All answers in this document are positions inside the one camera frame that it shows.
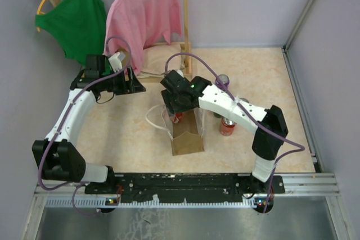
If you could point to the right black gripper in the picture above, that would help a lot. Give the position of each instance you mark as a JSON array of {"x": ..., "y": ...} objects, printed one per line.
[{"x": 171, "y": 108}]

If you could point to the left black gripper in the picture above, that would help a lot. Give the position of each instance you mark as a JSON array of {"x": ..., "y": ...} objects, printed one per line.
[{"x": 130, "y": 86}]

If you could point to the canvas bag with cartoon print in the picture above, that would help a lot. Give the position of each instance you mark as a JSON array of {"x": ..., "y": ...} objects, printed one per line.
[{"x": 186, "y": 137}]

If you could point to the purple soda can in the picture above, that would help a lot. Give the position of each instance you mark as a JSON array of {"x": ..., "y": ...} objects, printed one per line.
[{"x": 222, "y": 82}]

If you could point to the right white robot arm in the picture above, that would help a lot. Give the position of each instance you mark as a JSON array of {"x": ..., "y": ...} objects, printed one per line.
[{"x": 268, "y": 125}]

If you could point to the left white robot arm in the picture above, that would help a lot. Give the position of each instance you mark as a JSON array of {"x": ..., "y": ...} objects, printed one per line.
[{"x": 56, "y": 156}]

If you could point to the beige folded cloth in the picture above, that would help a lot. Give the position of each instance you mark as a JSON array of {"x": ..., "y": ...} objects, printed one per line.
[{"x": 155, "y": 58}]

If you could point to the green glass bottle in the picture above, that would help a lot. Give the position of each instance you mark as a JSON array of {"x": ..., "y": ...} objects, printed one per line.
[{"x": 217, "y": 115}]

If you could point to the wooden clothes rack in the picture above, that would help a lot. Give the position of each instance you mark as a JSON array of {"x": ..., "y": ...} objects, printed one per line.
[{"x": 185, "y": 46}]

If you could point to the pink t-shirt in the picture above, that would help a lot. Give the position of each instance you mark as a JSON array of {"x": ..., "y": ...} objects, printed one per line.
[{"x": 136, "y": 24}]

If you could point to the green tank top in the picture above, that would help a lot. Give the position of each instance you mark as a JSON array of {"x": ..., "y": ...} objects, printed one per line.
[{"x": 78, "y": 26}]

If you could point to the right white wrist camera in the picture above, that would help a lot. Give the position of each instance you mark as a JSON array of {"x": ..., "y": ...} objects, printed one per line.
[{"x": 180, "y": 72}]

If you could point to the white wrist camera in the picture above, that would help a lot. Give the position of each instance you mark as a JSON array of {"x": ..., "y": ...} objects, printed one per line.
[
  {"x": 116, "y": 61},
  {"x": 180, "y": 72}
]

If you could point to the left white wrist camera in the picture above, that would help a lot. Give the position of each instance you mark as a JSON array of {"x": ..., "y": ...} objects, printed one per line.
[{"x": 116, "y": 61}]

